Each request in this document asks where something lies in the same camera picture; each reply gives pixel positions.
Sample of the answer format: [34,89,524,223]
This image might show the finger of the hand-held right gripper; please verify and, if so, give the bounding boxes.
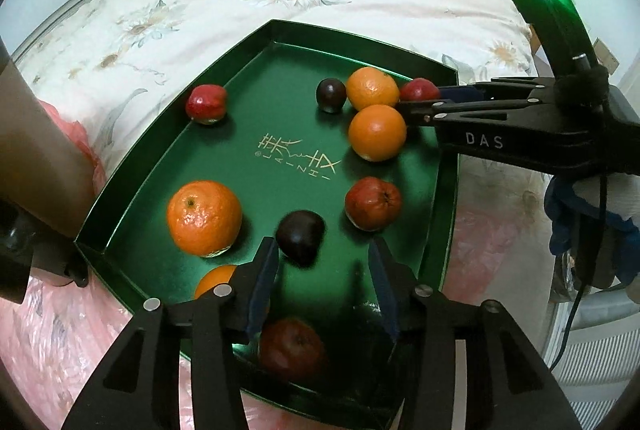
[394,98,547,127]
[438,77,557,102]

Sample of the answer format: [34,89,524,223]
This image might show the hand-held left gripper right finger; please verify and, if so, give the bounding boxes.
[367,237,583,430]

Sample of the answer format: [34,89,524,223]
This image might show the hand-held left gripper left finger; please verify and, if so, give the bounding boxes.
[60,236,280,430]

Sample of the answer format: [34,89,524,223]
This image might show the red plum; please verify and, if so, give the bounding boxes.
[399,79,441,102]
[258,317,329,381]
[185,84,229,125]
[345,177,403,231]

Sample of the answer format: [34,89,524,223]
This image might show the orange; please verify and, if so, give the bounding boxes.
[167,180,243,257]
[346,67,401,111]
[194,264,240,301]
[348,104,407,162]

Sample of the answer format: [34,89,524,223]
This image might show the dark purple plum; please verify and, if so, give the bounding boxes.
[316,78,347,112]
[275,210,327,267]

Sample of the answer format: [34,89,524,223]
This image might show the green tray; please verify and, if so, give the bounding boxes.
[74,19,460,430]

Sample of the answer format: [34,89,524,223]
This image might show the person's right hand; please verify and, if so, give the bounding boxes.
[545,173,640,293]

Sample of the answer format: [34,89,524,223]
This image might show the pink plastic sheet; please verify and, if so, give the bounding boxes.
[0,100,558,430]

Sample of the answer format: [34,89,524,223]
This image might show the white slatted panel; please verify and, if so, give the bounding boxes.
[545,290,636,411]

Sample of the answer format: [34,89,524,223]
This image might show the copper and black electric kettle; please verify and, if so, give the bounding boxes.
[0,38,96,306]

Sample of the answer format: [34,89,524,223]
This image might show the white wall socket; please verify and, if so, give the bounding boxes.
[596,39,622,72]

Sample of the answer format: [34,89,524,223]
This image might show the black cable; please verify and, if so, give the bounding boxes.
[549,173,610,371]

